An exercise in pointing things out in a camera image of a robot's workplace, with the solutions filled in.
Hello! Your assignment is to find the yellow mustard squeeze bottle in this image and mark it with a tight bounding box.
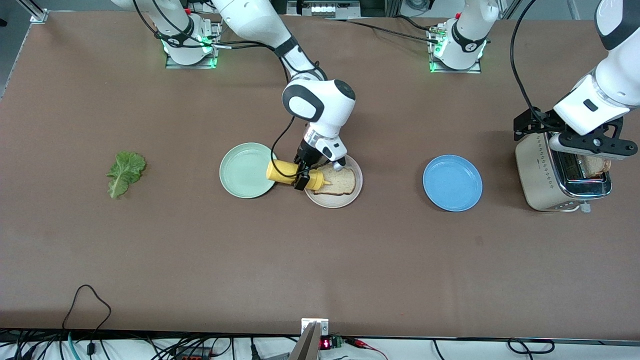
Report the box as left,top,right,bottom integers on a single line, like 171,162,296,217
266,159,332,192

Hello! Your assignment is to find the green lettuce leaf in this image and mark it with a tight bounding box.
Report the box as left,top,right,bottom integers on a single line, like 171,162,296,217
106,151,147,200

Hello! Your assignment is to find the black base power cable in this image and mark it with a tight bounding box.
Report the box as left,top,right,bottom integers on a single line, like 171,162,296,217
325,17,441,43

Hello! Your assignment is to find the grey terminal block device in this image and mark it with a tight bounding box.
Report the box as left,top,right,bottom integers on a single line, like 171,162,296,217
287,0,362,20

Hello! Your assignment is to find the beige plate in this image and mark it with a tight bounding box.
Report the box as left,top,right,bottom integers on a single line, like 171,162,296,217
302,151,364,209

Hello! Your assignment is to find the aluminium camera mast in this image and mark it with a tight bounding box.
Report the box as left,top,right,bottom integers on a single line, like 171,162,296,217
289,318,331,360

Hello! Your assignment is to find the green plate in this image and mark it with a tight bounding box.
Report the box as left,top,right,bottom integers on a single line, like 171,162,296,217
219,142,280,199

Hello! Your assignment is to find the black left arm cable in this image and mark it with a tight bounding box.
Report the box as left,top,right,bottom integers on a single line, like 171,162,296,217
510,0,548,126

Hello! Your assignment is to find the brown bread slice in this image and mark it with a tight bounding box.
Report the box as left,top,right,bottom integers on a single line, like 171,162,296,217
577,155,612,178
314,164,357,197

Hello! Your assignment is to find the beige chrome toaster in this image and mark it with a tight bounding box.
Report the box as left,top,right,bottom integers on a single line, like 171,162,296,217
515,131,613,213

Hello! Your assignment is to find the black coiled cable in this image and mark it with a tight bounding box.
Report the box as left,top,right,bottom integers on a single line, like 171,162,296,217
507,338,556,355

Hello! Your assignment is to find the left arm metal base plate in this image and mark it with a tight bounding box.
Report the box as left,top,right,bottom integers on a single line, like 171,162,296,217
427,22,483,75

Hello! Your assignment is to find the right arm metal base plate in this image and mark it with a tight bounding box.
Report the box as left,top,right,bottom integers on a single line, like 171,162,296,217
165,15,223,70

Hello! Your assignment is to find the blue plate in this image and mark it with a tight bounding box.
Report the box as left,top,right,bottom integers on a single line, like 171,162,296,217
422,154,484,213

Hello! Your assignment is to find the red clip lead wire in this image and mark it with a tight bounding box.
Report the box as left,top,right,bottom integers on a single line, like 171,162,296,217
345,337,390,360

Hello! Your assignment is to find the thin black looped cable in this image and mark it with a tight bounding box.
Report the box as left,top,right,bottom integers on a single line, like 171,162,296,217
61,284,112,346

